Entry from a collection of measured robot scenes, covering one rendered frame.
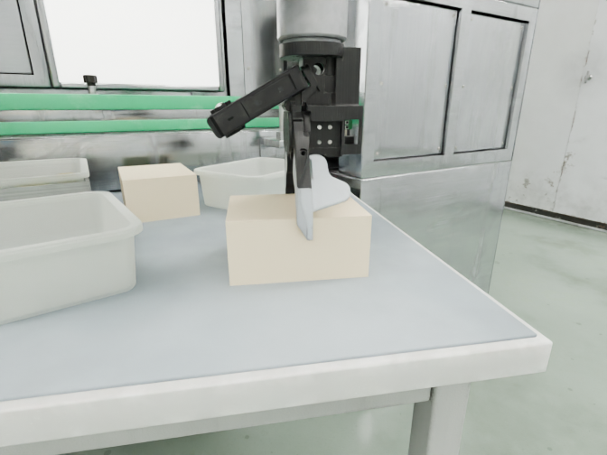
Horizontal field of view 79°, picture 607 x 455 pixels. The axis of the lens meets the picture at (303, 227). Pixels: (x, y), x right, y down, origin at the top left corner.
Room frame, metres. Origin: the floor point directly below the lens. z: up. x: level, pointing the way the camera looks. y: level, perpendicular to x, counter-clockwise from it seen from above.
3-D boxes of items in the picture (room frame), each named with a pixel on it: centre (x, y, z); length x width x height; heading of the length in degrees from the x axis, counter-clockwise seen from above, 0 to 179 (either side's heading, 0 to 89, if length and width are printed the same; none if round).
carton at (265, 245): (0.44, 0.01, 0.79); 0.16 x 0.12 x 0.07; 98
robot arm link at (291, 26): (0.45, -0.01, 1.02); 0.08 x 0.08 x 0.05
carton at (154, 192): (0.69, 0.28, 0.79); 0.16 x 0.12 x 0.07; 28
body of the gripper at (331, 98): (0.44, -0.02, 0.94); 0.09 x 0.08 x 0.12; 98
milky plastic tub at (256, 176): (0.76, 0.09, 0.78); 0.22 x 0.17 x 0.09; 147
